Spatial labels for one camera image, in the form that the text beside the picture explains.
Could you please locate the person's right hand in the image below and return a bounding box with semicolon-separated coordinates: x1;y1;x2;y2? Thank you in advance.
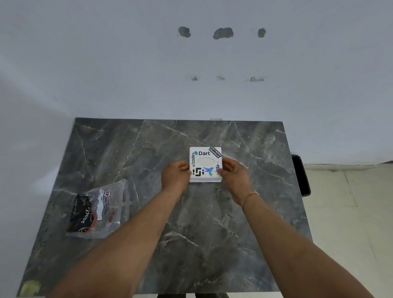
218;158;252;207

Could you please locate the person's left hand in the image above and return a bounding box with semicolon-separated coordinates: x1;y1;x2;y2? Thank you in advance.
161;160;192;194

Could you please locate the white square box with stickers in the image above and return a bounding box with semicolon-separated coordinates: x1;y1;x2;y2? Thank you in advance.
189;146;223;183

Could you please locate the person's left forearm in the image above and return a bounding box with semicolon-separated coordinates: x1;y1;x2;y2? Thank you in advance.
46;188;182;298

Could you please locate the person's right forearm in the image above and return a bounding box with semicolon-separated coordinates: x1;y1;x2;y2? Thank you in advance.
242;193;376;298

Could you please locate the orange thread wristband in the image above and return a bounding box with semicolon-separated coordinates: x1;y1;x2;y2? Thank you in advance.
242;191;260;210

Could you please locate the black chair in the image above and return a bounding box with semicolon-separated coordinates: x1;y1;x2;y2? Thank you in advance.
291;154;311;197

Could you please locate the clear plastic bag with contents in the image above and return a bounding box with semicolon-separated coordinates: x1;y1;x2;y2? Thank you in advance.
65;179;133;239

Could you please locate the yellowish tape patch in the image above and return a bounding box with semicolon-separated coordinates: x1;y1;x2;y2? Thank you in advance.
19;280;42;297

